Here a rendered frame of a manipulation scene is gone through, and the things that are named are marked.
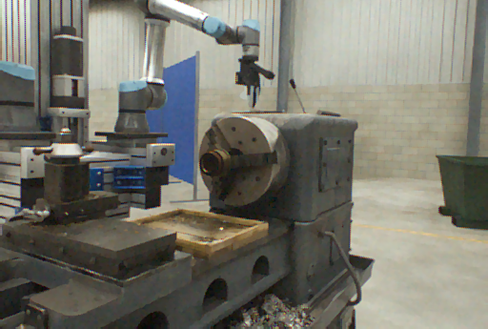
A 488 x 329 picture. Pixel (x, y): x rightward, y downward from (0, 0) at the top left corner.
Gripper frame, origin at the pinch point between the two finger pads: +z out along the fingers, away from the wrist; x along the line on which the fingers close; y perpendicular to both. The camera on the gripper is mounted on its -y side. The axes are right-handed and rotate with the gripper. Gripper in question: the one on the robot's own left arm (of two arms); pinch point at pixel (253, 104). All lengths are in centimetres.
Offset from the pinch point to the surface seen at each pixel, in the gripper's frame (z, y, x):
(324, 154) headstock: 19.2, -32.7, -0.2
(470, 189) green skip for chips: 78, -61, -416
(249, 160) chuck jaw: 20.5, -21.1, 36.3
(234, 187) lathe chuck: 30.6, -12.9, 31.9
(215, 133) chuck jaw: 12.3, -7.0, 35.8
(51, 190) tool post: 25, -4, 93
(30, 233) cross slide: 34, -4, 98
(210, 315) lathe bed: 59, -28, 64
